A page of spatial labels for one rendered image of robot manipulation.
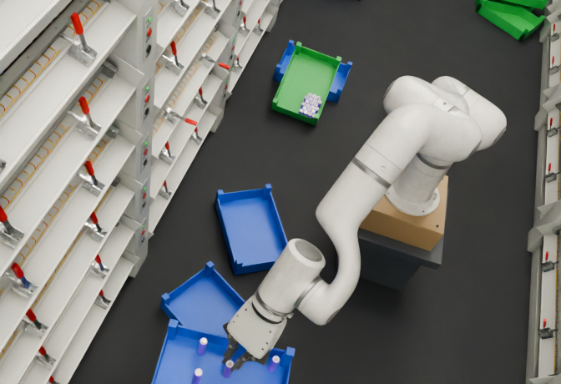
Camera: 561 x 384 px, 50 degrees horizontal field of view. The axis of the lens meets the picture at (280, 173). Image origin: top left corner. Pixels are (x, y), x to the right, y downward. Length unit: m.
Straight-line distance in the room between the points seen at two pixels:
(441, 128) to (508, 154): 1.63
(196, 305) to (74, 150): 0.93
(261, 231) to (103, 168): 0.89
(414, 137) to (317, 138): 1.38
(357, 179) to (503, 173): 1.66
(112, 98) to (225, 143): 1.15
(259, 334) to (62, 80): 0.62
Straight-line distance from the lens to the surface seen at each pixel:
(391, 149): 1.15
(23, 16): 0.90
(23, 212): 1.15
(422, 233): 1.92
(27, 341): 1.46
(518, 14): 3.69
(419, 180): 1.84
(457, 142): 1.27
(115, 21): 1.19
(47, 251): 1.33
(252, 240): 2.16
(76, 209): 1.37
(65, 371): 1.84
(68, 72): 1.09
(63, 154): 1.21
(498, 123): 1.68
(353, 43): 3.01
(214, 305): 2.02
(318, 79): 2.64
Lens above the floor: 1.82
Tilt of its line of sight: 51 degrees down
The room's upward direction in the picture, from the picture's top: 18 degrees clockwise
